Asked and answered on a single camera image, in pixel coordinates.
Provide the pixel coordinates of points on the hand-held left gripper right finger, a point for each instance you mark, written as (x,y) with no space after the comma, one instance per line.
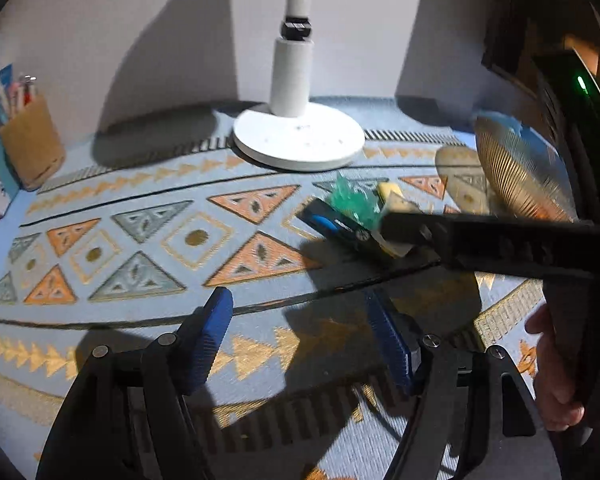
(387,340)

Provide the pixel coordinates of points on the white lamp stand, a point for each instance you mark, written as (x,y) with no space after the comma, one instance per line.
(300,135)

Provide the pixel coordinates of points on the gold-rimmed glass plate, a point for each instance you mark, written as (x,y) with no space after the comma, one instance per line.
(520,170)

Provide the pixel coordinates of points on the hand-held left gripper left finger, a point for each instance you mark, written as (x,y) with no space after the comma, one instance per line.
(207,340)

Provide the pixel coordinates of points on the pale translucent piece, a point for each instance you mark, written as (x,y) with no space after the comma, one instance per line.
(392,246)

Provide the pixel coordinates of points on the yellow block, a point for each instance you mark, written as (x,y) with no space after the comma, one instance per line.
(391,193)

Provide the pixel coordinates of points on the patterned blue table mat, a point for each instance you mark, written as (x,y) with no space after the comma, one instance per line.
(180,240)

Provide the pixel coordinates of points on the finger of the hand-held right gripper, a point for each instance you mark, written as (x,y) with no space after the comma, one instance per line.
(505,247)

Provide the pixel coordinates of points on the green toy figure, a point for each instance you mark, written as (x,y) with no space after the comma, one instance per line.
(354,201)

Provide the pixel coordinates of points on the person's right hand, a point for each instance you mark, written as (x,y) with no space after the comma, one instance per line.
(552,380)

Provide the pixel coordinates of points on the brown pen holder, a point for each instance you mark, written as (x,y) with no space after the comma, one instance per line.
(32,145)

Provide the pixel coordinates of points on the bunch of pens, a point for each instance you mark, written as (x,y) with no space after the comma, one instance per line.
(17,92)

